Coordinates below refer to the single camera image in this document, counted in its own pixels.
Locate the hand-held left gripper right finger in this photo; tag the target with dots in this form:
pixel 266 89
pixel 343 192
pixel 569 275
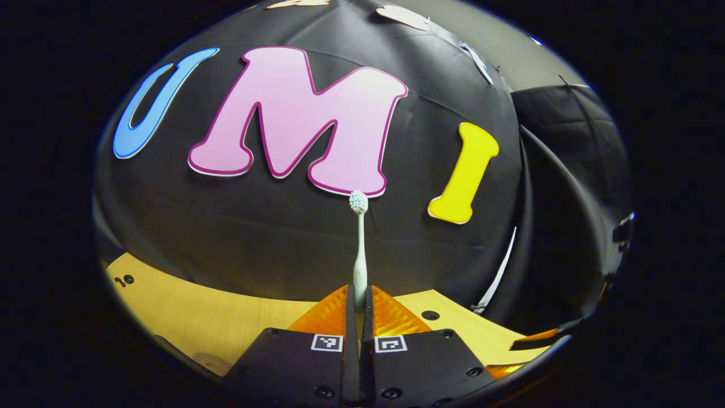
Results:
pixel 419 368

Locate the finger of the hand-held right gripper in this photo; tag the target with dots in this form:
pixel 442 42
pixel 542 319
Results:
pixel 544 339
pixel 504 370

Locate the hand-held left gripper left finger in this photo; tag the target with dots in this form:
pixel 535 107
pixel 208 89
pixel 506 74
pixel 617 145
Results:
pixel 300 368

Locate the round wooden coaster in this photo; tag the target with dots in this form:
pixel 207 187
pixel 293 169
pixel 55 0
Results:
pixel 212 362

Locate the light green toothbrush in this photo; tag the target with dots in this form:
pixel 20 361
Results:
pixel 360 266

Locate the wooden desktop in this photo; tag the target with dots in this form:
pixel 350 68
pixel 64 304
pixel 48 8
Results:
pixel 226 317

